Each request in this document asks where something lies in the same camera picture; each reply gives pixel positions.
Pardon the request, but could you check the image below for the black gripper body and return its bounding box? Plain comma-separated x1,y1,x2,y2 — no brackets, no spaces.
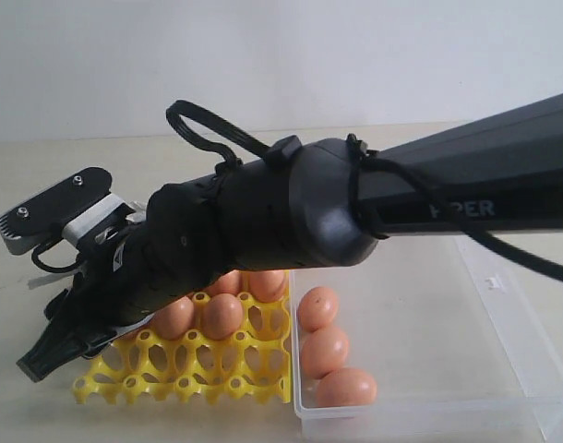
46,221,217,341

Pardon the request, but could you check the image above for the brown egg nine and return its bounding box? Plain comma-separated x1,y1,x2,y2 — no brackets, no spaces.
150,296,195,341

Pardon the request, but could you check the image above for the brown egg ten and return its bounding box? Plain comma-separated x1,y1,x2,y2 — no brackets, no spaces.
202,293,244,341

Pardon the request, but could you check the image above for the brown egg eleven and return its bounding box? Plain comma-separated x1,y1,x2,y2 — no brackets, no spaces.
205,270,242,297

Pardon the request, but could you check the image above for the brown egg sixteen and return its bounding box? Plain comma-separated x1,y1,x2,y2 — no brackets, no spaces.
248,269,287,304

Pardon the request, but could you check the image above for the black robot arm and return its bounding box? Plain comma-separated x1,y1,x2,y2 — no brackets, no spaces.
10,93,563,382

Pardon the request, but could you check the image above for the yellow plastic egg tray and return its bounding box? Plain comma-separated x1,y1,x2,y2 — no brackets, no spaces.
72,274,293,404

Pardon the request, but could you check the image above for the brown egg twelve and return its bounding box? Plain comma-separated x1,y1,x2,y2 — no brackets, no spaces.
297,286,339,332

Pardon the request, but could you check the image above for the brown egg thirteen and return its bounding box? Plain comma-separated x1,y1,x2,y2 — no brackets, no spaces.
300,325,350,379

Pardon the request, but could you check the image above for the brown egg fifteen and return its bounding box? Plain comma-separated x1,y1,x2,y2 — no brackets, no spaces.
315,367,377,408

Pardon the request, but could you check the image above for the clear plastic container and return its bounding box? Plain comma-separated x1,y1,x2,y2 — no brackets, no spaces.
291,236,563,442

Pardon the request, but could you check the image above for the small white plastic clip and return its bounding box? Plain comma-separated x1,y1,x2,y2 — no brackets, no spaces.
485,276,505,291

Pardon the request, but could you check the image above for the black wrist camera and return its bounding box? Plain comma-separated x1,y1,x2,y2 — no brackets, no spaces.
0,167,125,256

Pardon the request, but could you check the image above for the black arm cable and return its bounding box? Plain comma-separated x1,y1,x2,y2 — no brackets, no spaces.
164,98,273,162

